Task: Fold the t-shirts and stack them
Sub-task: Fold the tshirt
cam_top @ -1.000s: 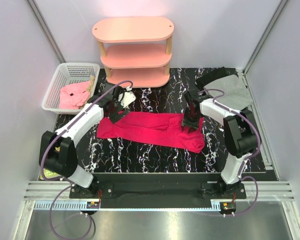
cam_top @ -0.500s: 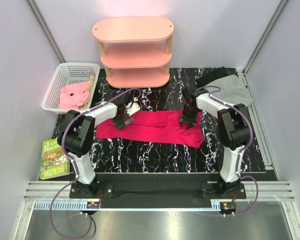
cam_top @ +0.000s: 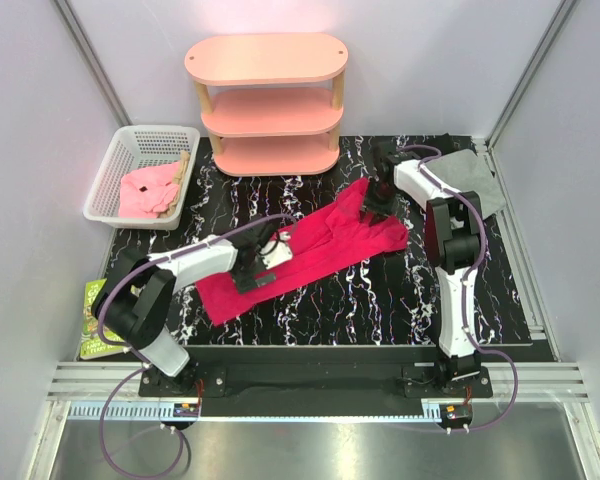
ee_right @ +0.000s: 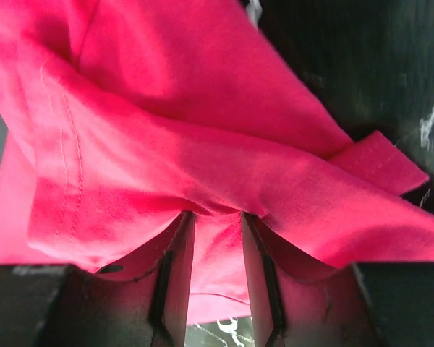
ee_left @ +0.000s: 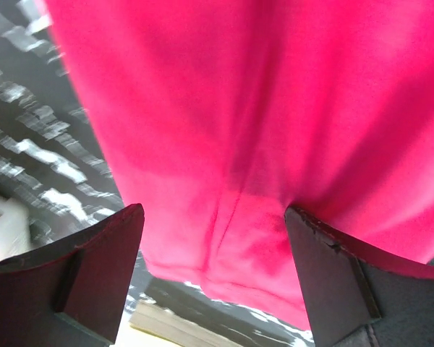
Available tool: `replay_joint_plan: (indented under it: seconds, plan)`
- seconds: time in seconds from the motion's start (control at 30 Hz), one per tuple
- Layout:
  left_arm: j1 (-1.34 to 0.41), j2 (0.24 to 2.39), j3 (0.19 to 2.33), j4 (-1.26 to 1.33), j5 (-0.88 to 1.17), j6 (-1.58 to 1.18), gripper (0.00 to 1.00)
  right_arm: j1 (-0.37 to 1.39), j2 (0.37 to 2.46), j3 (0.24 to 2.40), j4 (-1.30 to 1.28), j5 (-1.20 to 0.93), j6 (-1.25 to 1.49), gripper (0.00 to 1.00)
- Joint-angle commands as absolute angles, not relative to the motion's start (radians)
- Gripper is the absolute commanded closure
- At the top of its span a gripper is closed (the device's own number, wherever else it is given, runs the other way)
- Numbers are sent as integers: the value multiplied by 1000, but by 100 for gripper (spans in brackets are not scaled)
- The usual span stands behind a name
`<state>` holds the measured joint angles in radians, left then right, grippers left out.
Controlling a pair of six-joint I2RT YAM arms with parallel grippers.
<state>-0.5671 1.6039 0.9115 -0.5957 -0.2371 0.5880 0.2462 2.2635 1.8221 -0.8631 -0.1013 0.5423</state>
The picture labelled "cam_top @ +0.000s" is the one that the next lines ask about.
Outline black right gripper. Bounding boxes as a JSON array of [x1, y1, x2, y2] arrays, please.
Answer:
[[358, 178, 399, 227]]

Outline red t-shirt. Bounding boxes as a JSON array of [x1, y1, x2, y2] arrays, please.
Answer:
[[196, 178, 408, 326]]

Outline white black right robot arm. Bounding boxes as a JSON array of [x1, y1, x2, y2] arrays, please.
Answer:
[[360, 142, 486, 397]]

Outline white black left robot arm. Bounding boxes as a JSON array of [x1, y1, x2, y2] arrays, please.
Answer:
[[91, 221, 293, 396]]

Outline grey folded t-shirt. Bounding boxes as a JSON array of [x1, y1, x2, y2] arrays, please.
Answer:
[[426, 149, 506, 219]]

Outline black folded t-shirt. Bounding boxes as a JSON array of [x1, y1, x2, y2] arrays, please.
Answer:
[[391, 133, 476, 158]]

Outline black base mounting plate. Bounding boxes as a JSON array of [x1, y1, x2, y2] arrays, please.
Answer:
[[139, 346, 493, 420]]

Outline light pink cloth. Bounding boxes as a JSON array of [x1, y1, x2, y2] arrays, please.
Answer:
[[118, 163, 178, 218]]

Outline beige cloth in basket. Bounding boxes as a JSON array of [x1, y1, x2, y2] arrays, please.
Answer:
[[159, 150, 191, 218]]

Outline pink three-tier shelf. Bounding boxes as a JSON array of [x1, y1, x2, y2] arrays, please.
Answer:
[[184, 33, 348, 177]]

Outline white plastic basket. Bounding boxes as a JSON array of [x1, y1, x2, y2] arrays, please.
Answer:
[[83, 125, 200, 230]]

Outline green treehouse book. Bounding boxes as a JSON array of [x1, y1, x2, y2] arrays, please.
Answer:
[[79, 279, 124, 360]]

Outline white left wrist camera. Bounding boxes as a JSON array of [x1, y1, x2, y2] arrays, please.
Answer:
[[259, 232, 293, 270]]

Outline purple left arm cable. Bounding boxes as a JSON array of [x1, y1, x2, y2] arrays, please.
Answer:
[[94, 213, 299, 476]]

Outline aluminium frame rail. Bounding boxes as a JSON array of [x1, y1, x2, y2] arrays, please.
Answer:
[[48, 362, 589, 424]]

